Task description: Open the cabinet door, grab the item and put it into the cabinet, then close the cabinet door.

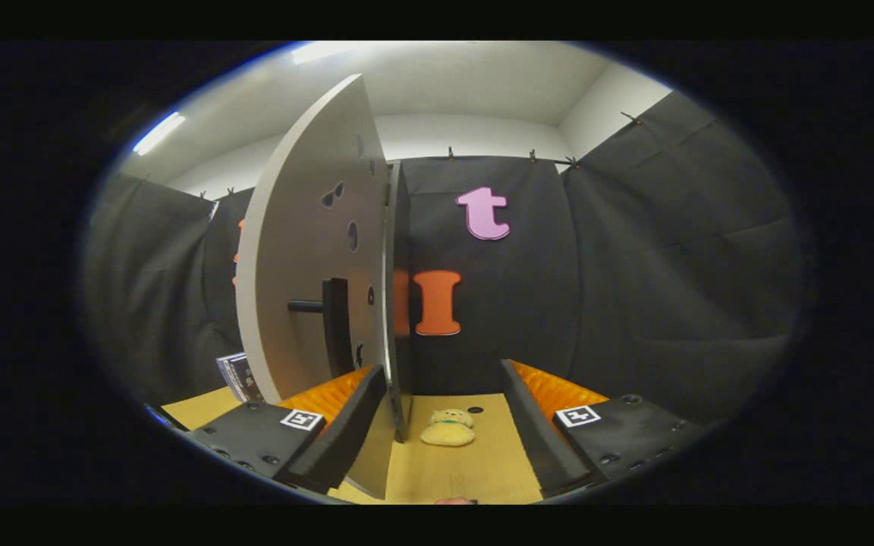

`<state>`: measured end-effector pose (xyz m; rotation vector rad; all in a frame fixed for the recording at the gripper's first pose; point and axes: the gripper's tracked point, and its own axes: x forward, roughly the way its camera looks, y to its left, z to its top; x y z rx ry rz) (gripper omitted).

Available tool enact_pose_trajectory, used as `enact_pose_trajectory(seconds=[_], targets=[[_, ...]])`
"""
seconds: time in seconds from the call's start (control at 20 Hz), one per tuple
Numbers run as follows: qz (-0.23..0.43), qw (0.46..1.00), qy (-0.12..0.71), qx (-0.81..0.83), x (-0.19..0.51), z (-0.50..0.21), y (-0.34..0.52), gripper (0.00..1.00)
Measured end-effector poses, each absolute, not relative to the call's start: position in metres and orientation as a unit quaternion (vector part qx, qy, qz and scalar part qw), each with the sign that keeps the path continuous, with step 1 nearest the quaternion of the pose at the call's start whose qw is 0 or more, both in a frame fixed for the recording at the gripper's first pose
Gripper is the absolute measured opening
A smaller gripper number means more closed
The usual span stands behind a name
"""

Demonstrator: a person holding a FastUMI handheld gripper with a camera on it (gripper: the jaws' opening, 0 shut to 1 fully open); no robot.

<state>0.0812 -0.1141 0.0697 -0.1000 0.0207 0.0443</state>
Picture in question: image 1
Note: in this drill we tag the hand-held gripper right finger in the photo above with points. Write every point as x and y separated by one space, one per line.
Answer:
536 432

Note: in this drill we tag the dark blue book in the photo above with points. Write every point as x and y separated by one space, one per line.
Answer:
241 377

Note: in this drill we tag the black backdrop cloth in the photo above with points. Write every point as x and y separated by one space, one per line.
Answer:
634 265

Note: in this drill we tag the white cabinet door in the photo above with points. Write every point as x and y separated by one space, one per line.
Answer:
293 227

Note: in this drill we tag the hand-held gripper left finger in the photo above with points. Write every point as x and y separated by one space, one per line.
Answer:
350 432

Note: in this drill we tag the yellow plush toy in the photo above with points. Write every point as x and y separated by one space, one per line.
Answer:
446 432

